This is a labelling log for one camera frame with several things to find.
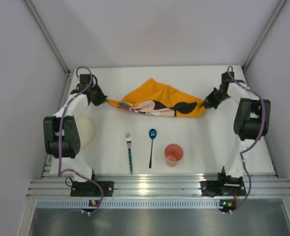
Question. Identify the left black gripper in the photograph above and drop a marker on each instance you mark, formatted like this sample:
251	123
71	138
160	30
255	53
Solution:
99	97

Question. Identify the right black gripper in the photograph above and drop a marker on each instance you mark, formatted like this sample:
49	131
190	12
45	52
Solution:
212	99

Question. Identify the orange cartoon mouse cloth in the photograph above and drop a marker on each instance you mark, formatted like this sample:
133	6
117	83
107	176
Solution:
157	99

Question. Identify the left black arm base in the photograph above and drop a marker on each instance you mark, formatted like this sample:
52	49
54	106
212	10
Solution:
88	189

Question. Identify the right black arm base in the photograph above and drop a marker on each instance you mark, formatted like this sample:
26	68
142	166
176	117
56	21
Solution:
214	188

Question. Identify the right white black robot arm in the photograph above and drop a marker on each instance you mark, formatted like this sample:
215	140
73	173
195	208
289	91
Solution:
251	120

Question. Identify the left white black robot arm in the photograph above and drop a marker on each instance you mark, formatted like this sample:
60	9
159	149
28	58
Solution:
61	133

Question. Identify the cream round plate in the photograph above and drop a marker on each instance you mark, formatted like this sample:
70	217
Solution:
87	131

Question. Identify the pink plastic cup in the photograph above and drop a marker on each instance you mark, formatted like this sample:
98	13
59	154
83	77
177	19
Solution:
173	154

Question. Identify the blue metallic spoon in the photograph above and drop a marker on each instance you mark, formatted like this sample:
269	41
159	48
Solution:
152	135

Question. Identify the fork with teal handle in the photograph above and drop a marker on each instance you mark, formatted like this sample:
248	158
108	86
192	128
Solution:
128	140

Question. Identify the aluminium mounting rail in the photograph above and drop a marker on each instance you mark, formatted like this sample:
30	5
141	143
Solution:
179	185

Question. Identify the perforated grey cable duct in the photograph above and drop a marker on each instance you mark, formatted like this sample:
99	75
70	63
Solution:
111	203

